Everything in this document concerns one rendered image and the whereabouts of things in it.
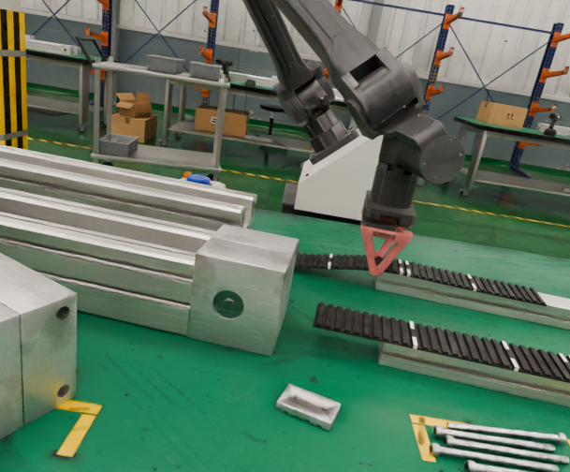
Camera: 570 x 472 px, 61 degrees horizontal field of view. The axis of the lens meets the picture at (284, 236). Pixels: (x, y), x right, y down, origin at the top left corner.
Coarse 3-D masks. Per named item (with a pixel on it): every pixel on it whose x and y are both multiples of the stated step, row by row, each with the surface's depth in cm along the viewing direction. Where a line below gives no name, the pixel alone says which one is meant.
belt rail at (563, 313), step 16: (384, 288) 68; (400, 288) 68; (416, 288) 68; (432, 288) 67; (448, 288) 66; (464, 304) 67; (480, 304) 66; (496, 304) 67; (512, 304) 66; (528, 304) 65; (560, 304) 66; (528, 320) 66; (544, 320) 66; (560, 320) 65
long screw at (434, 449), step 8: (432, 448) 39; (440, 448) 39; (448, 448) 39; (456, 456) 39; (464, 456) 39; (472, 456) 39; (480, 456) 39; (488, 456) 39; (496, 456) 39; (504, 464) 39; (512, 464) 39; (520, 464) 39; (528, 464) 39; (536, 464) 39; (544, 464) 39
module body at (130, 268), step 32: (0, 192) 57; (0, 224) 49; (32, 224) 49; (64, 224) 56; (96, 224) 55; (128, 224) 55; (160, 224) 55; (32, 256) 50; (64, 256) 49; (96, 256) 50; (128, 256) 48; (160, 256) 47; (192, 256) 48; (96, 288) 50; (128, 288) 49; (160, 288) 48; (128, 320) 50; (160, 320) 49
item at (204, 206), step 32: (0, 160) 69; (32, 160) 75; (64, 160) 75; (32, 192) 69; (64, 192) 68; (96, 192) 67; (128, 192) 66; (160, 192) 67; (192, 192) 73; (224, 192) 72; (192, 224) 66
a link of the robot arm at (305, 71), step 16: (256, 0) 85; (256, 16) 87; (272, 16) 88; (272, 32) 90; (288, 32) 91; (272, 48) 92; (288, 48) 93; (288, 64) 95; (304, 64) 96; (288, 80) 97; (304, 80) 98; (320, 80) 100; (288, 96) 100; (288, 112) 104; (304, 112) 101
